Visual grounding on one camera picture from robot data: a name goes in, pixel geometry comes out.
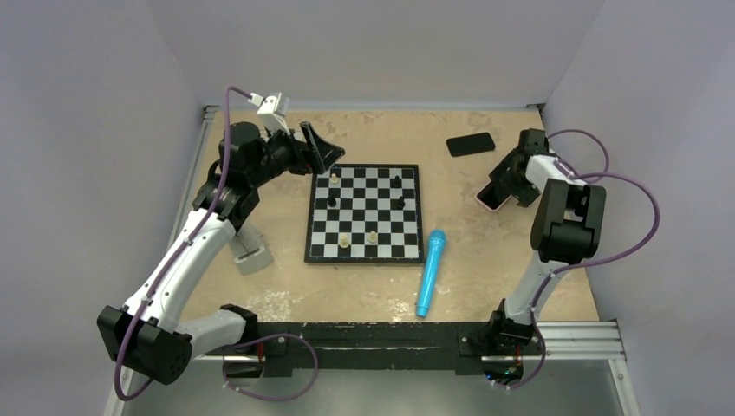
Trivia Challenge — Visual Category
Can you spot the black chess piece top right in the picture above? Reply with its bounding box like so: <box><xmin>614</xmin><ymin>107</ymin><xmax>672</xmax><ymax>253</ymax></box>
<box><xmin>390</xmin><ymin>175</ymin><xmax>402</xmax><ymax>189</ymax></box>

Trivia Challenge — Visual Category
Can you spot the blue toy microphone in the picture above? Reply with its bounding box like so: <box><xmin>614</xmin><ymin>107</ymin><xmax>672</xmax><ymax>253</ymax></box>
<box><xmin>416</xmin><ymin>229</ymin><xmax>446</xmax><ymax>318</ymax></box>

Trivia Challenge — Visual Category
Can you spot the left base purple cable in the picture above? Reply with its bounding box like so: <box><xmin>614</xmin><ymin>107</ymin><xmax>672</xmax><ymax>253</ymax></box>
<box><xmin>222</xmin><ymin>334</ymin><xmax>319</xmax><ymax>404</ymax></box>

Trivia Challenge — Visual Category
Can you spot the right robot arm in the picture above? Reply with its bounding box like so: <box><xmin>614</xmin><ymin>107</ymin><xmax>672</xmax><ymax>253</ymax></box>
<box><xmin>477</xmin><ymin>129</ymin><xmax>606</xmax><ymax>353</ymax></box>

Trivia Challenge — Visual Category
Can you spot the black phone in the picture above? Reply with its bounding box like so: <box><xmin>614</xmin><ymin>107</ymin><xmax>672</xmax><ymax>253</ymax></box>
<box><xmin>446</xmin><ymin>132</ymin><xmax>496</xmax><ymax>157</ymax></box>

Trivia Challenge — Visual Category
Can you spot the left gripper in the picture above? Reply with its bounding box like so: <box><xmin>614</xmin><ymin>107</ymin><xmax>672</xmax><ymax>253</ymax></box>
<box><xmin>247</xmin><ymin>121</ymin><xmax>343</xmax><ymax>188</ymax></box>

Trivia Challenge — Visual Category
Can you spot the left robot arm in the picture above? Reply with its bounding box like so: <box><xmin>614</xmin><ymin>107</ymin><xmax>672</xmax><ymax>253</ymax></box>
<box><xmin>97</xmin><ymin>122</ymin><xmax>345</xmax><ymax>385</ymax></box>

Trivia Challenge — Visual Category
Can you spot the black white chessboard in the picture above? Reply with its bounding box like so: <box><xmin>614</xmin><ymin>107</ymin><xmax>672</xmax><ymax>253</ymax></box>
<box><xmin>304</xmin><ymin>164</ymin><xmax>426</xmax><ymax>264</ymax></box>

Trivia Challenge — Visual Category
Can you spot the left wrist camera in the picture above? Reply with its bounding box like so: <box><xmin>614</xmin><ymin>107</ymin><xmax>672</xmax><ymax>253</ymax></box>
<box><xmin>248</xmin><ymin>93</ymin><xmax>290</xmax><ymax>135</ymax></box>

